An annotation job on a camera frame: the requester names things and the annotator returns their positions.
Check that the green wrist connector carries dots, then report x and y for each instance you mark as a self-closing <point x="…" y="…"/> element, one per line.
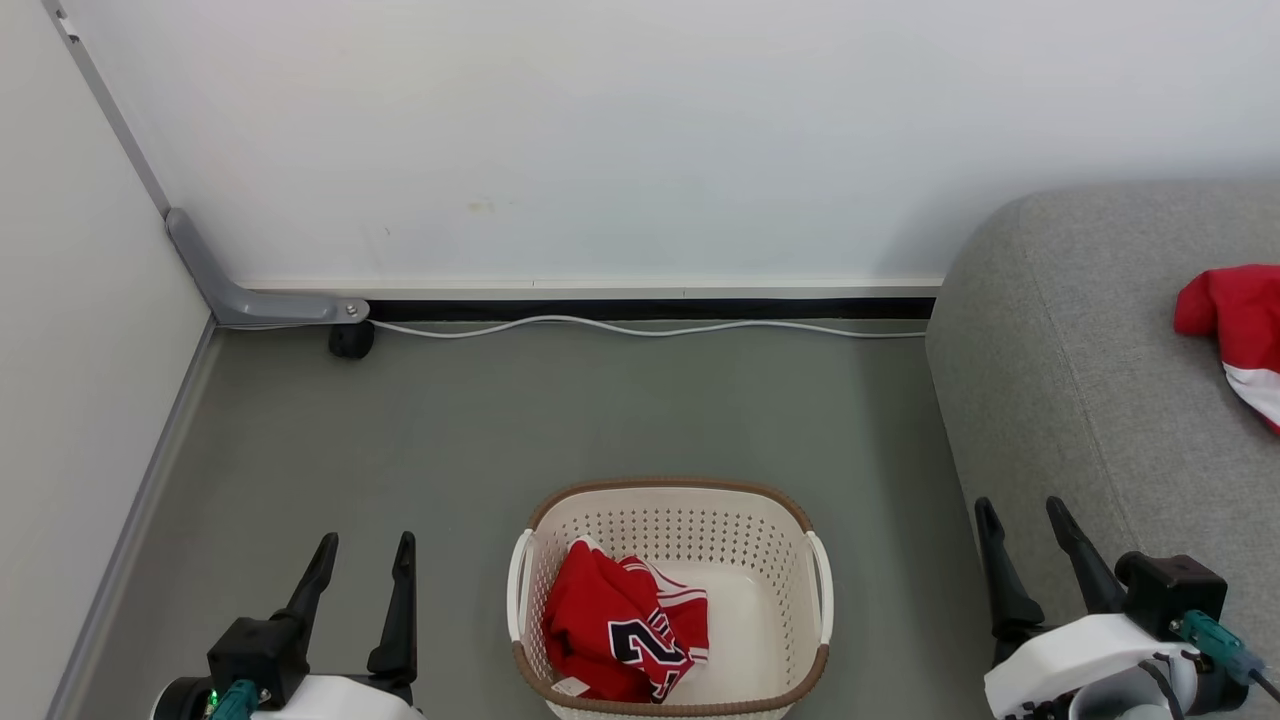
<point x="235" y="702"/>
<point x="1205" y="635"/>

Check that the red garment with white band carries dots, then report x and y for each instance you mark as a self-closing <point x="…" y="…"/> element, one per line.
<point x="1240" y="310"/>

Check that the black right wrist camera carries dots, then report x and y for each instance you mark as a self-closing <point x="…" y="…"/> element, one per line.
<point x="1170" y="590"/>

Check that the green right wrist connector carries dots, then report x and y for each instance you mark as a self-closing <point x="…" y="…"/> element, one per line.
<point x="1205" y="635"/>

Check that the green left wrist connector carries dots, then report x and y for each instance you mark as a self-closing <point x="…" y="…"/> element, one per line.
<point x="235" y="702"/>

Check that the white perforated laundry basket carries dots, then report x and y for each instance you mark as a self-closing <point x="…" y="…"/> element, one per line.
<point x="680" y="520"/>

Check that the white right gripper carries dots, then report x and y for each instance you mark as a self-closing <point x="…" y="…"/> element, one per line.
<point x="1070" y="665"/>

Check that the black caster wheel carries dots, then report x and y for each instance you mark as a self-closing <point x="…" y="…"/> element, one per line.
<point x="352" y="340"/>

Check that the grey metal bracket with wheel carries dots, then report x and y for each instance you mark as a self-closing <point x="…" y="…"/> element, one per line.
<point x="260" y="308"/>

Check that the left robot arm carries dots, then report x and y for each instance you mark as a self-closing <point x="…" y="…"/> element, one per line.
<point x="175" y="705"/>

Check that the red numbered basketball jersey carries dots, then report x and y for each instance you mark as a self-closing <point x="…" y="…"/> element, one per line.
<point x="600" y="620"/>

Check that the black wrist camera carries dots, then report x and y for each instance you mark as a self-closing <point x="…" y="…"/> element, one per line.
<point x="1170" y="590"/>
<point x="255" y="650"/>

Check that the grey floor skirting strip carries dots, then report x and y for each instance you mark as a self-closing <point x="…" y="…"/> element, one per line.
<point x="140" y="520"/>

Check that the grey fabric sofa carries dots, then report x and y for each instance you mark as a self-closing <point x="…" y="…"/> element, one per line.
<point x="1080" y="380"/>

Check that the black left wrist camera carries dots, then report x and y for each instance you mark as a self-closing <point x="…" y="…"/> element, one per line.
<point x="255" y="650"/>

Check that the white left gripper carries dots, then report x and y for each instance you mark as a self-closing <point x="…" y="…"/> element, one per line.
<point x="350" y="700"/>

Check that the white wall base trim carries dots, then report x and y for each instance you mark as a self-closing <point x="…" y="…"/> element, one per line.
<point x="600" y="290"/>

